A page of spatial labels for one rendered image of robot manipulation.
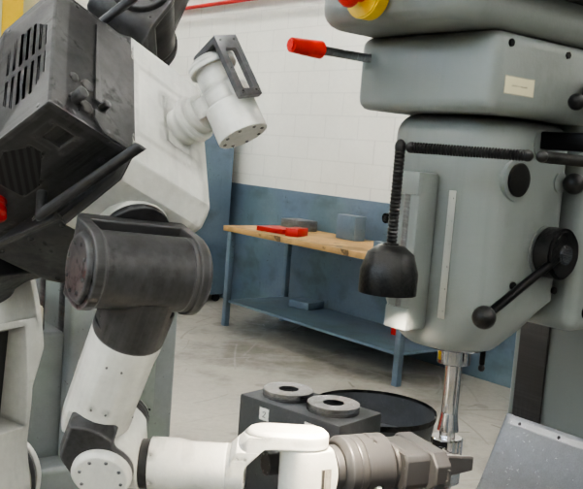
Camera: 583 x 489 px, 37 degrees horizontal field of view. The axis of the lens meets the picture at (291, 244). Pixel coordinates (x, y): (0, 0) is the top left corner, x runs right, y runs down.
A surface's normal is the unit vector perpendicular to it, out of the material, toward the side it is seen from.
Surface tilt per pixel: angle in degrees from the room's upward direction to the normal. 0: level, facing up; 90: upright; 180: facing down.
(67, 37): 59
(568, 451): 63
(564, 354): 90
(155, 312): 117
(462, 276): 90
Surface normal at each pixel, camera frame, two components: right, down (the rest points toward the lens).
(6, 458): 0.88, -0.04
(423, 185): 0.63, 0.13
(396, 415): -0.51, -0.01
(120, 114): 0.78, -0.43
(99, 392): -0.04, 0.48
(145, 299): 0.36, 0.64
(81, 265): -0.84, -0.08
